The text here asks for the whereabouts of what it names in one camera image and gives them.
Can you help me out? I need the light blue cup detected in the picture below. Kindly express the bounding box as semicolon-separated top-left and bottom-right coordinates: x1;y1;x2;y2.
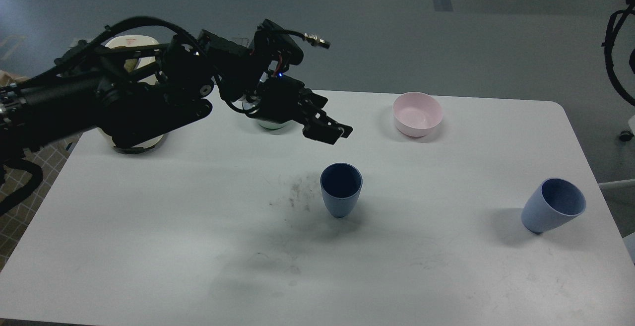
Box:
521;178;587;235

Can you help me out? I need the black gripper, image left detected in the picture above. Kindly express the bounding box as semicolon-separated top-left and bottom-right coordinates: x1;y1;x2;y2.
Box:
246;75;353;145

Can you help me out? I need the black robot arm, image left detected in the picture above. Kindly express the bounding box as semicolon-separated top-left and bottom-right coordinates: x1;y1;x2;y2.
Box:
1;16;352;162

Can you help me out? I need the green bowl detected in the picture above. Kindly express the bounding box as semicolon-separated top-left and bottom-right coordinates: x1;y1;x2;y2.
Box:
240;98;292;130

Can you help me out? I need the pink bowl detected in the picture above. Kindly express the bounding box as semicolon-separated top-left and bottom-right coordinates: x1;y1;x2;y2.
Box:
392;92;443;138

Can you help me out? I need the black cable loop, image left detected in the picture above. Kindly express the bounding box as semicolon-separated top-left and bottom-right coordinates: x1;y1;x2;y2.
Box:
0;157;44;217

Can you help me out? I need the black cable, image right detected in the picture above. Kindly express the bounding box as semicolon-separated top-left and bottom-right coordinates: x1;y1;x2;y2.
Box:
603;0;635;107

